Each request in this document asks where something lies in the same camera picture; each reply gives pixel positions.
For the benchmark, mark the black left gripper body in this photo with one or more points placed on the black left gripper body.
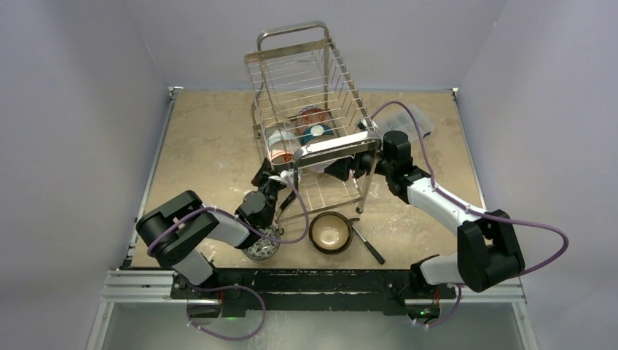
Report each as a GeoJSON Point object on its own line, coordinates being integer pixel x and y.
{"type": "Point", "coordinates": [268, 187]}

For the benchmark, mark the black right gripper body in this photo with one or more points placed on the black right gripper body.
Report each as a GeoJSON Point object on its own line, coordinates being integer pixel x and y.
{"type": "Point", "coordinates": [345, 166]}

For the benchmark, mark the orange floral patterned bowl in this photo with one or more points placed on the orange floral patterned bowl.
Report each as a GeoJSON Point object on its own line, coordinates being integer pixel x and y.
{"type": "Point", "coordinates": [281, 156]}

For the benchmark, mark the stainless steel dish rack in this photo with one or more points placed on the stainless steel dish rack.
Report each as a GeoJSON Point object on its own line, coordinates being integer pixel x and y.
{"type": "Point", "coordinates": [293, 67]}

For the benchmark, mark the white and teal bowl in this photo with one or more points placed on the white and teal bowl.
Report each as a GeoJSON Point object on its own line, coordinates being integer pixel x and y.
{"type": "Point", "coordinates": [316, 133]}

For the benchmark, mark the black and white patterned bowl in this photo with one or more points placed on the black and white patterned bowl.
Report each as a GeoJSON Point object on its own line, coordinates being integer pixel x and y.
{"type": "Point", "coordinates": [264, 248]}

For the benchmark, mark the white bowl with red rim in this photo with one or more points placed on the white bowl with red rim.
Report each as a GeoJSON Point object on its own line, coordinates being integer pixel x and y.
{"type": "Point", "coordinates": [319, 168]}

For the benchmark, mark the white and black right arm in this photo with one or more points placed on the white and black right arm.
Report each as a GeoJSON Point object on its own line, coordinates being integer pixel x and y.
{"type": "Point", "coordinates": [488, 251]}

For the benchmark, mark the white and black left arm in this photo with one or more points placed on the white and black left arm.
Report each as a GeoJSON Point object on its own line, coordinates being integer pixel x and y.
{"type": "Point", "coordinates": [174, 230]}

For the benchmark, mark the clear plastic compartment box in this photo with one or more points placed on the clear plastic compartment box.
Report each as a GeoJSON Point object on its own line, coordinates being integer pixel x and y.
{"type": "Point", "coordinates": [401, 121]}

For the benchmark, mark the dark brown glazed bowl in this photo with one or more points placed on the dark brown glazed bowl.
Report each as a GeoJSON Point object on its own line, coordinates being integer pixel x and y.
{"type": "Point", "coordinates": [330, 233]}

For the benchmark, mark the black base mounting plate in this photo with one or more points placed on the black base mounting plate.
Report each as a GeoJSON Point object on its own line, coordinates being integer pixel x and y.
{"type": "Point", "coordinates": [395, 292]}

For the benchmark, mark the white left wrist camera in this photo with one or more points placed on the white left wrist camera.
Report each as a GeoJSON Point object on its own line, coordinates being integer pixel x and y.
{"type": "Point", "coordinates": [286, 178]}

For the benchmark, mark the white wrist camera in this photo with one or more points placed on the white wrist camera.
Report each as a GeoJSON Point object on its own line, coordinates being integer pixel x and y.
{"type": "Point", "coordinates": [286, 178]}
{"type": "Point", "coordinates": [366, 124]}

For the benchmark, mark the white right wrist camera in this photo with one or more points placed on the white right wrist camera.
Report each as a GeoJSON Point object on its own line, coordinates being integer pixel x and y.
{"type": "Point", "coordinates": [366, 124]}

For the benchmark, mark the black-handled claw hammer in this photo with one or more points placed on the black-handled claw hammer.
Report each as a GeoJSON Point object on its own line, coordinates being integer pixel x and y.
{"type": "Point", "coordinates": [371, 249]}

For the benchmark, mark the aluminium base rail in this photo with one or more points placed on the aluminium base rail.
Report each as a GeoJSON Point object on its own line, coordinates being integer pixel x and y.
{"type": "Point", "coordinates": [137, 313]}

